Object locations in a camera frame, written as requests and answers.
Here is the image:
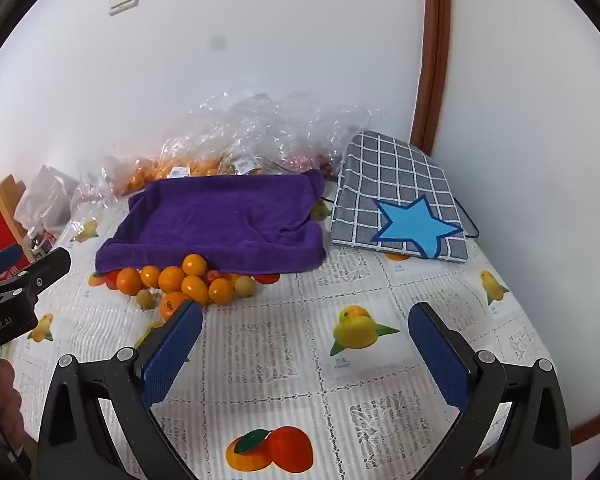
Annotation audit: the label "brown wooden door frame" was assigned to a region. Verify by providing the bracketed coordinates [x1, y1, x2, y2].
[410, 0, 453, 158]

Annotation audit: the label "white plastic bag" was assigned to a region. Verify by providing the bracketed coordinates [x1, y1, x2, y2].
[15, 164, 81, 233]

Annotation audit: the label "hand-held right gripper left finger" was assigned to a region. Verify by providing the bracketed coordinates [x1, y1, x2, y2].
[36, 300, 204, 480]

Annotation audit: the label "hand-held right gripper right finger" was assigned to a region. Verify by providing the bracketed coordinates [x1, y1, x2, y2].
[407, 301, 573, 480]

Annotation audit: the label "black cable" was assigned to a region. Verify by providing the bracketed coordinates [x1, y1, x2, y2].
[454, 196, 481, 239]

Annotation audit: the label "purple towel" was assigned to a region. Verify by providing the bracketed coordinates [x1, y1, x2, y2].
[95, 169, 327, 276]

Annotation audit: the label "grey checked cushion blue star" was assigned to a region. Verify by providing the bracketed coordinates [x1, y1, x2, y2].
[330, 130, 470, 262]

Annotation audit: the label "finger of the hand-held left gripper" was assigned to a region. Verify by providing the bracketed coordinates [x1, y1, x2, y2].
[12, 247, 73, 303]
[0, 245, 22, 282]

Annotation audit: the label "clear plastic bag red fruits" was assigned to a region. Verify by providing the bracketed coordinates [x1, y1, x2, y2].
[280, 150, 342, 179]

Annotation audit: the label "crumpled clear plastic bag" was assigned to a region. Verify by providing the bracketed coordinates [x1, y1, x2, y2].
[162, 90, 386, 176]

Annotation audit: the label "small bottle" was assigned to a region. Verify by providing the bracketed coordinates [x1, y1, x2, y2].
[25, 227, 56, 261]

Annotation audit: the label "wooden box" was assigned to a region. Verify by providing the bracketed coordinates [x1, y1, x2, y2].
[0, 174, 27, 221]

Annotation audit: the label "large mandarin orange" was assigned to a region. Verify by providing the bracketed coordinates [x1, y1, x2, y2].
[158, 291, 193, 322]

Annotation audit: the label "person's left hand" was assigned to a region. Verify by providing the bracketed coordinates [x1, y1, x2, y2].
[0, 359, 27, 456]

